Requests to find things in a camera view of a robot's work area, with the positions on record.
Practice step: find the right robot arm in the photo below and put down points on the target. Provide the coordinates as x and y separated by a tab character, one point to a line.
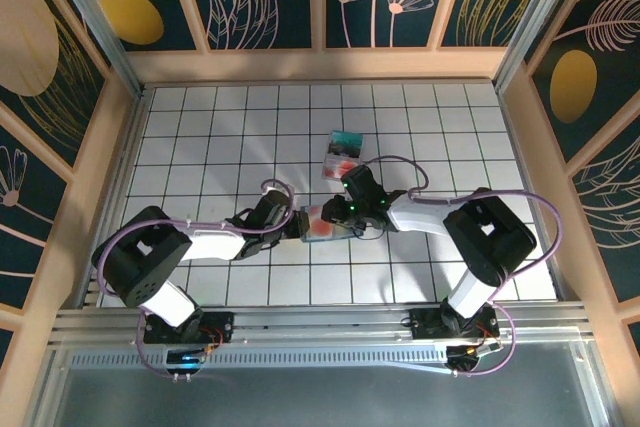
420	217

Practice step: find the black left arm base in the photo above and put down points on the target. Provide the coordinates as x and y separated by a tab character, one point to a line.
220	324

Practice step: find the aluminium side rail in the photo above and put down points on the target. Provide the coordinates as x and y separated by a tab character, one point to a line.
117	187
535	187

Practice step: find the teal card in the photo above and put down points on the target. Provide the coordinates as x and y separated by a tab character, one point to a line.
347	139

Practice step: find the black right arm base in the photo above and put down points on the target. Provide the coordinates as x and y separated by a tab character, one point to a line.
425	322

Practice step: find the clear acrylic card box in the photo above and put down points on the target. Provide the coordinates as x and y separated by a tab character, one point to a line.
342	157

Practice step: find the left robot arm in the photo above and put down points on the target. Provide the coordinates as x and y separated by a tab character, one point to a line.
210	244

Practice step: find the grey metal panel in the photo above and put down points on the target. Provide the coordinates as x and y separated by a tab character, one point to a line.
320	397

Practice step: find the small control board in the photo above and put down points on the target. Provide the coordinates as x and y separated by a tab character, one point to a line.
470	354
185	358

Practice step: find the aluminium corner post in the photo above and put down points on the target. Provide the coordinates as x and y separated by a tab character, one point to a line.
100	27
535	17

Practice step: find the aluminium mounting rail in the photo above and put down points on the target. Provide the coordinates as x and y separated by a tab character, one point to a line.
320	319

